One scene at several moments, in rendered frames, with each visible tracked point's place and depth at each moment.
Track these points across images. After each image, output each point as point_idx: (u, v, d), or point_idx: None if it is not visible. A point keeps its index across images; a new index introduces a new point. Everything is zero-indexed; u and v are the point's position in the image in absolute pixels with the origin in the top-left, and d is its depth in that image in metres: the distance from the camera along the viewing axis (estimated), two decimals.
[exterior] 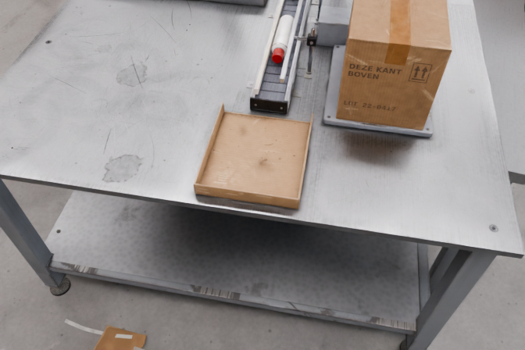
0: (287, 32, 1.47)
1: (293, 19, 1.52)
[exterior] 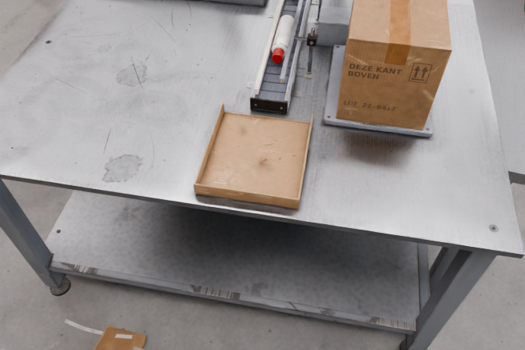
0: (287, 32, 1.47)
1: (293, 19, 1.52)
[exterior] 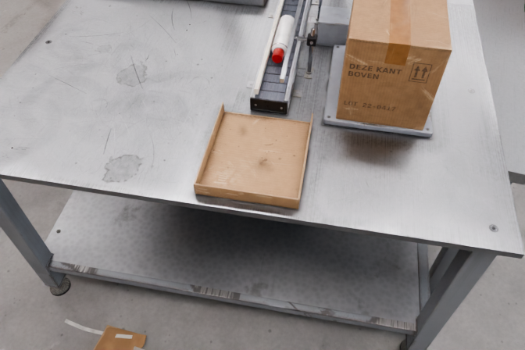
0: (287, 32, 1.47)
1: (293, 19, 1.52)
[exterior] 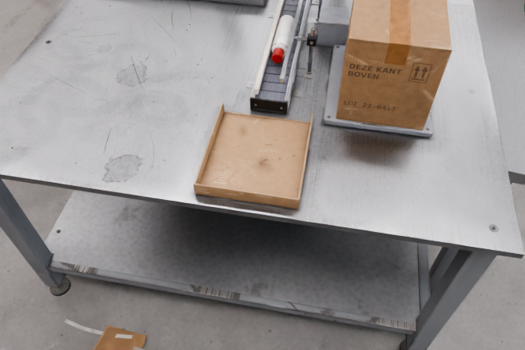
0: (287, 32, 1.47)
1: (293, 19, 1.52)
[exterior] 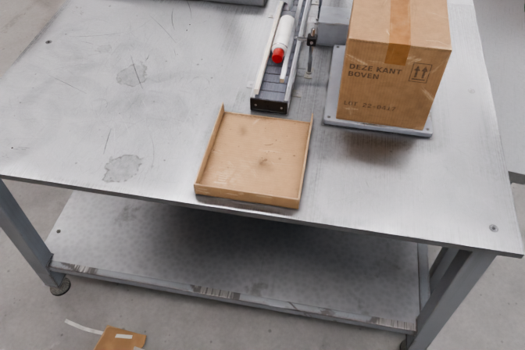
0: (287, 32, 1.47)
1: (293, 19, 1.52)
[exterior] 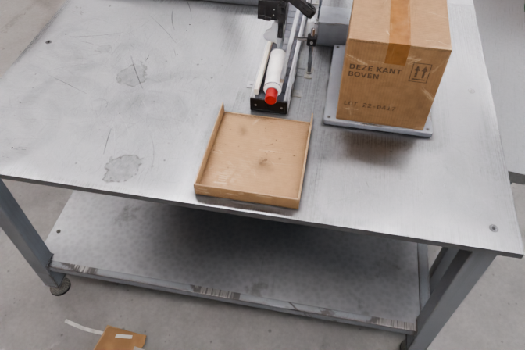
0: (280, 69, 1.35)
1: (284, 53, 1.41)
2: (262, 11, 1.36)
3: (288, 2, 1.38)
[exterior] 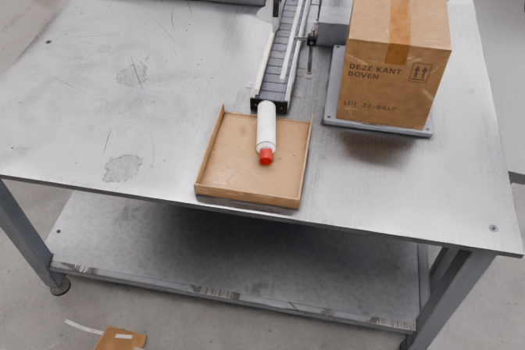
0: (265, 124, 1.26)
1: (269, 102, 1.32)
2: None
3: None
